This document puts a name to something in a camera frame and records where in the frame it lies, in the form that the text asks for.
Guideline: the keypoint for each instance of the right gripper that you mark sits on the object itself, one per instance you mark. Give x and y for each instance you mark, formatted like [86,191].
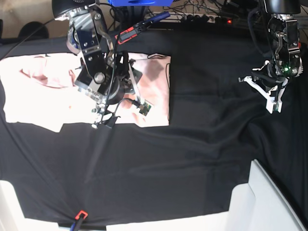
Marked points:
[122,89]

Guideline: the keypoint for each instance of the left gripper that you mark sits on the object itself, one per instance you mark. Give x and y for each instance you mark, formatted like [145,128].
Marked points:
[267,81]

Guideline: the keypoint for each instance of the pink T-shirt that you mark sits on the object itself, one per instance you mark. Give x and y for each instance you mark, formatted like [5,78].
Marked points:
[39,90]

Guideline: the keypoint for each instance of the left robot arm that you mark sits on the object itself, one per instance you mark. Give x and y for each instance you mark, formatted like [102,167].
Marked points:
[285,61]

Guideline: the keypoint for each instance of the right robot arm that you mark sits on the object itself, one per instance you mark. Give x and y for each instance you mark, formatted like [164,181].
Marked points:
[106,75]

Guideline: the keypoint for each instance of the black table cloth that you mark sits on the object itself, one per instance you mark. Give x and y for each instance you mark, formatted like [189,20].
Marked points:
[130,174]

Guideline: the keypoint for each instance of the top orange blue clamp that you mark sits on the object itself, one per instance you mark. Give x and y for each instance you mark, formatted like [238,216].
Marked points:
[139,28]

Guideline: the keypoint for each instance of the orange blue clamp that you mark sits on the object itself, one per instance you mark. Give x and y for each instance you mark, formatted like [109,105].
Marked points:
[79,219]
[139,28]

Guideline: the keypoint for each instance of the bottom orange blue clamp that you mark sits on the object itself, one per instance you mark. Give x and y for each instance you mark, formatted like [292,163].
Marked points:
[79,219]

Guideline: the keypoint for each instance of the blue box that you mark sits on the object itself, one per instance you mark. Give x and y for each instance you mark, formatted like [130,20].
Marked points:
[122,3]

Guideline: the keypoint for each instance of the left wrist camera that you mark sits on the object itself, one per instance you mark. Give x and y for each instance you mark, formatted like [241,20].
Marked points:
[273,106]

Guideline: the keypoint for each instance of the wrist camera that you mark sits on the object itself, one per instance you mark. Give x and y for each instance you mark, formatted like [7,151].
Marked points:
[144,108]
[273,106]

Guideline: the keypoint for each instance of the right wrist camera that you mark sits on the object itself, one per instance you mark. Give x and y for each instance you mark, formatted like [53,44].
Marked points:
[144,108]

